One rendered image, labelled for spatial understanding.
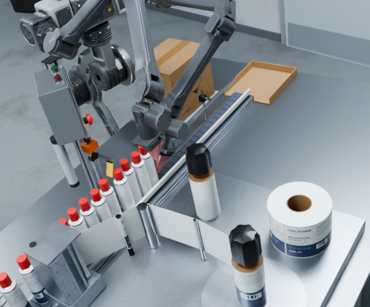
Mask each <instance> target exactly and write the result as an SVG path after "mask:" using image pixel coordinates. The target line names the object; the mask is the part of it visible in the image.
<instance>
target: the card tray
mask: <svg viewBox="0 0 370 307"><path fill-rule="evenodd" d="M296 75H297V68H295V67H291V66H284V65H276V64H272V63H264V62H257V61H253V60H252V61H251V62H250V63H249V64H248V65H247V66H246V67H245V68H244V69H243V70H242V71H241V72H240V73H239V74H238V75H236V76H235V78H236V81H235V82H234V83H233V84H232V85H231V86H230V87H229V88H228V89H227V90H226V91H225V92H224V95H225V96H230V95H232V93H233V92H235V93H236V92H238V93H243V94H244V93H245V92H246V91H247V89H248V88H249V89H251V93H250V95H252V96H254V101H255V102H260V103H263V104H268V105H271V103H272V102H273V101H274V100H275V99H276V98H277V97H278V96H279V95H280V93H281V92H282V91H283V90H284V89H285V87H286V86H287V85H288V84H289V83H290V82H291V81H292V80H293V79H294V78H295V76H296Z"/></svg>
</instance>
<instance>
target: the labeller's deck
mask: <svg viewBox="0 0 370 307"><path fill-rule="evenodd" d="M214 176H215V182H216V186H217V193H218V199H219V203H220V208H221V213H220V215H219V217H217V218H216V219H214V220H211V221H203V220H201V219H199V218H198V216H197V212H196V209H195V204H194V198H193V195H192V190H191V187H190V181H188V182H187V183H186V184H185V185H184V186H183V187H182V188H181V189H180V190H179V191H178V192H177V194H176V195H175V196H174V197H173V198H172V199H171V201H170V202H169V203H168V204H167V205H166V206H165V207H164V209H166V210H169V211H173V212H176V213H179V214H182V215H185V216H189V217H192V218H195V219H198V220H199V221H201V222H203V223H205V224H207V225H209V226H211V227H213V228H215V229H217V230H219V231H221V232H223V233H224V234H226V235H229V234H230V232H231V230H232V229H234V228H236V226H237V225H239V224H242V225H247V224H250V225H251V226H252V227H253V228H254V229H255V230H256V231H257V232H258V234H260V240H261V246H262V253H261V254H262V256H263V257H264V258H269V259H273V260H275V261H278V262H280V263H282V264H284V265H285V266H287V267H288V268H290V269H291V270H292V271H293V272H294V273H295V274H296V275H297V276H298V278H299V279H300V280H301V283H302V285H303V287H304V289H305V294H306V300H307V303H306V307H325V306H326V305H327V302H328V301H329V299H330V296H331V295H332V293H333V290H334V289H335V286H336V285H337V283H338V281H339V279H340V277H341V275H342V274H343V272H344V270H345V268H346V266H347V264H348V262H349V260H350V258H351V256H352V254H353V252H354V250H355V248H356V246H357V244H358V242H359V240H360V238H361V236H362V234H363V232H364V231H365V225H366V220H365V219H362V218H359V217H356V216H352V215H350V214H346V213H342V212H340V211H337V210H333V209H332V239H331V242H330V244H329V246H328V248H327V249H325V251H323V252H322V253H320V254H319V255H316V256H313V257H310V258H294V257H290V256H287V255H285V254H283V253H281V252H280V251H278V250H277V249H276V248H275V247H274V245H273V244H272V242H271V239H270V229H269V222H268V210H267V200H268V198H269V196H270V194H271V193H272V192H273V190H270V189H267V188H264V187H261V186H257V185H254V184H252V183H248V182H244V181H242V180H238V179H236V178H232V177H229V176H226V175H223V174H219V173H216V172H214ZM157 237H158V239H159V240H160V243H161V244H160V246H159V247H158V248H157V249H153V250H152V249H149V248H148V246H147V243H148V242H147V239H146V236H144V237H143V238H141V239H139V240H137V241H136V242H134V243H132V244H131V245H132V248H133V251H134V255H133V256H130V255H129V252H128V250H127V249H126V250H125V251H124V252H123V253H122V254H121V255H120V257H118V259H117V260H115V262H114V263H113V264H112V265H111V266H110V267H109V268H108V270H107V271H106V272H105V273H104V274H103V275H102V278H103V280H104V283H105V285H106V286H105V288H104V289H103V290H102V291H101V292H100V294H99V295H98V296H97V297H96V298H95V299H94V300H93V301H92V302H91V304H90V305H89V306H88V307H201V296H202V293H203V289H204V286H205V284H206V282H207V281H208V279H209V278H210V277H211V275H212V274H213V273H214V272H215V271H216V270H217V269H219V268H220V267H222V266H223V265H225V264H226V263H225V262H223V261H222V260H220V259H218V258H216V257H214V256H212V255H211V254H209V253H208V252H205V251H204V254H205V256H206V257H207V260H206V261H202V260H201V252H200V249H198V248H196V247H192V246H190V245H187V244H183V243H181V242H178V241H175V240H173V239H169V238H167V237H164V236H161V235H157Z"/></svg>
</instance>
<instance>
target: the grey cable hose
mask: <svg viewBox="0 0 370 307"><path fill-rule="evenodd" d="M50 141H51V143H52V145H53V147H54V150H55V152H56V154H57V157H58V159H59V161H60V164H61V166H62V168H63V170H64V173H65V175H66V178H67V179H68V183H69V185H70V187H71V188H76V187H78V186H79V184H80V182H79V180H78V178H77V176H76V173H75V170H74V168H73V166H72V163H71V161H70V159H69V157H68V153H67V151H66V149H65V146H64V145H62V146H58V144H57V142H56V139H55V137H54V135H52V136H51V137H50Z"/></svg>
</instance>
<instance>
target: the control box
mask: <svg viewBox="0 0 370 307"><path fill-rule="evenodd" d="M58 69H59V70H60V72H59V73H58V74H59V75H61V78H62V79H63V81H62V83H59V84H56V83H55V82H54V75H56V74H52V73H51V70H49V69H45V70H42V71H38V72H35V73H33V79H34V82H35V88H36V91H37V96H38V99H39V101H40V104H41V106H42V108H43V111H44V114H45V115H46V118H47V121H48V123H49V125H50V127H51V130H52V133H53V134H54V137H55V139H56V142H57V144H58V146H62V145H65V144H68V143H71V142H74V141H77V140H79V139H82V138H86V135H87V134H88V131H87V130H86V126H85V123H84V121H83V118H82V115H81V113H80V110H79V108H78V105H77V102H76V100H75V97H74V94H73V92H72V87H71V86H70V83H69V80H68V77H67V75H66V72H65V69H64V67H63V66H58Z"/></svg>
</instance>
